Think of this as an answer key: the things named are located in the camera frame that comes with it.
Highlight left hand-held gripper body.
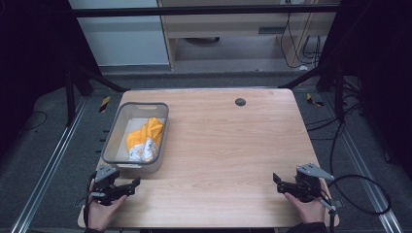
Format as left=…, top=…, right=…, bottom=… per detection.
left=86, top=164, right=121, bottom=207

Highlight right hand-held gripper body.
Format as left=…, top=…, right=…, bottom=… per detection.
left=292, top=162, right=335, bottom=204

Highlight yellow and white cloth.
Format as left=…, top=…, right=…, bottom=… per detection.
left=125, top=116, right=165, bottom=163

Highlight gray plastic basket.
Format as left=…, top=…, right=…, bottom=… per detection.
left=100, top=101, right=170, bottom=174

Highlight person's right hand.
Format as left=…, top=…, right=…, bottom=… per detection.
left=283, top=181, right=332, bottom=225

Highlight person's left hand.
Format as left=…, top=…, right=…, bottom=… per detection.
left=86, top=179, right=129, bottom=232

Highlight black and yellow tape marker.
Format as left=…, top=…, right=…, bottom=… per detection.
left=306, top=92, right=325, bottom=108
left=98, top=95, right=112, bottom=114

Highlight black metal stand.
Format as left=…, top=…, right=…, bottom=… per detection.
left=278, top=62, right=347, bottom=122
left=63, top=62, right=131, bottom=128

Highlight white cabinet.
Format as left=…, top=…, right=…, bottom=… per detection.
left=68, top=0, right=170, bottom=68

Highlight light wooden desk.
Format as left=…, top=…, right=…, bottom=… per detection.
left=157, top=0, right=341, bottom=71

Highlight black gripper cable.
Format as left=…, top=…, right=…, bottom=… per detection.
left=325, top=174, right=392, bottom=216
left=83, top=171, right=99, bottom=229

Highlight aluminium floor rail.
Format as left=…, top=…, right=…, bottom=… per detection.
left=323, top=92, right=404, bottom=233
left=11, top=96, right=89, bottom=233

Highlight black floor cable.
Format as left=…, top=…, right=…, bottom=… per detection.
left=21, top=110, right=49, bottom=132
left=305, top=91, right=365, bottom=142

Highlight black cables under desk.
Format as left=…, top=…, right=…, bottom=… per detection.
left=279, top=13, right=323, bottom=70

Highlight black horizontal frame bar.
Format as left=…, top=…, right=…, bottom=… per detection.
left=71, top=3, right=342, bottom=18

